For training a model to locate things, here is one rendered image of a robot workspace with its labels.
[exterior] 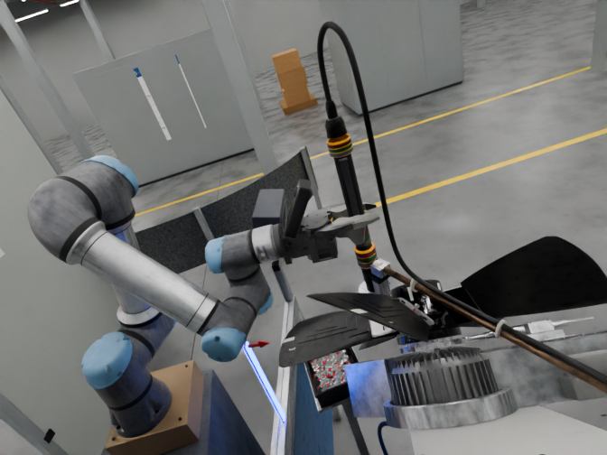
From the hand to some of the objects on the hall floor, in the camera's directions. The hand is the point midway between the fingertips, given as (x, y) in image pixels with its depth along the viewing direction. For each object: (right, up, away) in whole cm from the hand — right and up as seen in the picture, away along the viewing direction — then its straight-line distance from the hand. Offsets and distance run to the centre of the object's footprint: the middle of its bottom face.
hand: (370, 209), depth 73 cm
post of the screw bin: (+21, -123, +85) cm, 151 cm away
